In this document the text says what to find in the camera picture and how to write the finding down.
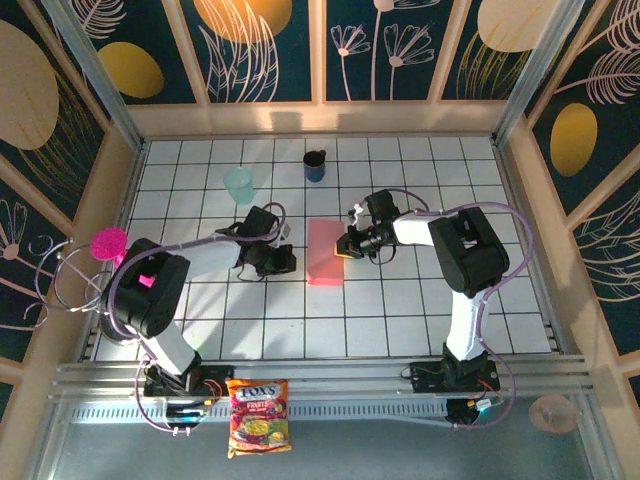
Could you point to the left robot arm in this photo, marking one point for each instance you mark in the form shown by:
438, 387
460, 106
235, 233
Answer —
210, 255

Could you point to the magenta plastic goblet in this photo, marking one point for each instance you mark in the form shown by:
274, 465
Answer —
109, 243

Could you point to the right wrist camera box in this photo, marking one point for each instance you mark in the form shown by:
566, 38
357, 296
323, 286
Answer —
382, 202

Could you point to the aluminium extrusion rail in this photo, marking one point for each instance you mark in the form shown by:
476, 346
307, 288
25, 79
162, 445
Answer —
340, 370

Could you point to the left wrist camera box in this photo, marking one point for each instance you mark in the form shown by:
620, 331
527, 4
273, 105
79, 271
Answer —
260, 220

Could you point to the aluminium frame post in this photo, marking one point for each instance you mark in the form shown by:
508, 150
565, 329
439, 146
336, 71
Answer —
100, 85
540, 65

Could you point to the Fox's fruit candy bag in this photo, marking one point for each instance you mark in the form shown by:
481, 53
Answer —
257, 417

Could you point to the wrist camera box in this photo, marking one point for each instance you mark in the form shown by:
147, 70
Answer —
382, 202
260, 220

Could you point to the dark blue mug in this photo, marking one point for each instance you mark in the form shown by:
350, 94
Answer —
314, 170

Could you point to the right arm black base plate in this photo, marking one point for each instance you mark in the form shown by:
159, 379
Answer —
425, 377

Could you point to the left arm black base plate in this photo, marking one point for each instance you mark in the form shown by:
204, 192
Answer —
220, 372

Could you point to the teal translucent plastic cup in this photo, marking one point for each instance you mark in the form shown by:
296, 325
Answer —
239, 187

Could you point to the pink cloth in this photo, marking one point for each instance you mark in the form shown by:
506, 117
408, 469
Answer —
322, 260

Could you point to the translucent round plastic dome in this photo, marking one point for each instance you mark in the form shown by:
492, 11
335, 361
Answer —
552, 412

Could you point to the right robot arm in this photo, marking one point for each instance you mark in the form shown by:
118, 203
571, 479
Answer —
465, 320

